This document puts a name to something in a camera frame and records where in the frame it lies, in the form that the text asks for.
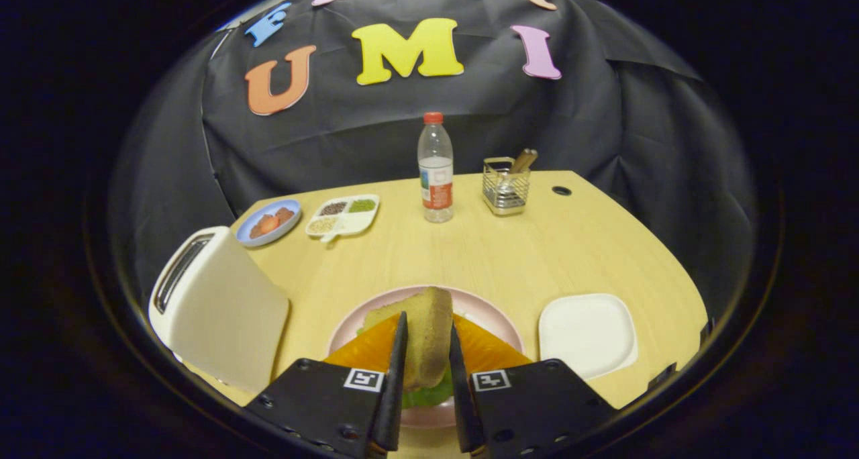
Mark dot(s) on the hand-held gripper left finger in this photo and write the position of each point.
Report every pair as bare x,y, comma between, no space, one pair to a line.
396,392

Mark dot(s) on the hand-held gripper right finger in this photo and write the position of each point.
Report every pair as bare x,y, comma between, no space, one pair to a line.
463,405

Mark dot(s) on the green lettuce leaf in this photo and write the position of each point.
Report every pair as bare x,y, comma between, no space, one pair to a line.
426,397

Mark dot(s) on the thick brown toast slice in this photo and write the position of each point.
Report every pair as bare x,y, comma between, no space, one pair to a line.
426,338

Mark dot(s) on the pink round plate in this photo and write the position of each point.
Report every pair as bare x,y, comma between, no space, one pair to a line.
483,311

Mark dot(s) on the white square plate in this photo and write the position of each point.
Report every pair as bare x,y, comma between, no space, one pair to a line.
587,335

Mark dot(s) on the white divided condiment tray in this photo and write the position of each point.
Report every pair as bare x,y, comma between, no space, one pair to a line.
352,224

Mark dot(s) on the white toaster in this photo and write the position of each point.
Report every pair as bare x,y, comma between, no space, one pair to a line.
228,325

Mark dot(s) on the blue round plate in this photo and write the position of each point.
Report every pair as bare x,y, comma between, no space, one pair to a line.
290,225

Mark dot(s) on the black table edge clamp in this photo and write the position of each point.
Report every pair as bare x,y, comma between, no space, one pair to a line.
706,331
662,376

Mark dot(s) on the metal mesh utensil holder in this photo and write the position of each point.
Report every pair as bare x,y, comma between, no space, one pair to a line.
504,200

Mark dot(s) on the brown sausage slice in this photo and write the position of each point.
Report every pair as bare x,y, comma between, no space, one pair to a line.
285,214
256,231

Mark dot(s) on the orange tomato piece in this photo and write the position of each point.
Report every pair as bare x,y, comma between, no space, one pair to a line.
269,223

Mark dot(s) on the clear water bottle red cap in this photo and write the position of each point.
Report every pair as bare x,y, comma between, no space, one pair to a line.
436,177

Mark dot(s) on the black desk grommet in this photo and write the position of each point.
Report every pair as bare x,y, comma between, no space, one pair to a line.
562,190

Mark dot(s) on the wooden utensils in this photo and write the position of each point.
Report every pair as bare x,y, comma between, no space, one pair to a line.
523,160

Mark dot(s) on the black backdrop cloth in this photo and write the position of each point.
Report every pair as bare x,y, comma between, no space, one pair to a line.
637,143

